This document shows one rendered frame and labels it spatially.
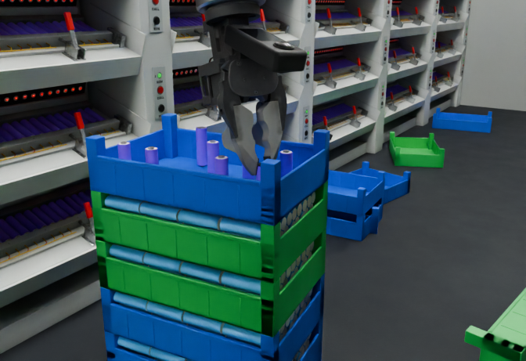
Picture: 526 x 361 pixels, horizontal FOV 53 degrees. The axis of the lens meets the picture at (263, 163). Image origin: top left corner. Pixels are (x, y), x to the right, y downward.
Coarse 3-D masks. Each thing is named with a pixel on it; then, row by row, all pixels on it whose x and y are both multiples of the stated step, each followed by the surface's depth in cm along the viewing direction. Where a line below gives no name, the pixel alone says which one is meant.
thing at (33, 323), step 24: (96, 264) 131; (48, 288) 120; (72, 288) 120; (96, 288) 123; (0, 312) 110; (24, 312) 110; (48, 312) 113; (72, 312) 119; (0, 336) 105; (24, 336) 109
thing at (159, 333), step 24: (120, 312) 83; (144, 312) 81; (312, 312) 84; (120, 336) 84; (144, 336) 82; (168, 336) 79; (192, 336) 77; (216, 336) 75; (264, 336) 71; (288, 336) 76; (192, 360) 78; (216, 360) 76; (240, 360) 74; (264, 360) 72; (288, 360) 77
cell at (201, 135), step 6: (198, 132) 87; (204, 132) 87; (198, 138) 87; (204, 138) 87; (198, 144) 87; (204, 144) 87; (198, 150) 88; (204, 150) 88; (198, 156) 88; (204, 156) 88; (198, 162) 88; (204, 162) 88
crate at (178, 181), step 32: (96, 160) 76; (128, 160) 74; (160, 160) 92; (192, 160) 92; (320, 160) 78; (128, 192) 75; (160, 192) 73; (192, 192) 70; (224, 192) 68; (256, 192) 66; (288, 192) 69
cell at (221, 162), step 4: (220, 156) 71; (224, 156) 71; (216, 160) 71; (220, 160) 70; (224, 160) 70; (228, 160) 71; (216, 164) 71; (220, 164) 70; (224, 164) 71; (228, 164) 71; (216, 168) 71; (220, 168) 71; (224, 168) 71; (228, 168) 71; (216, 172) 71; (220, 172) 71; (224, 172) 71; (228, 172) 71
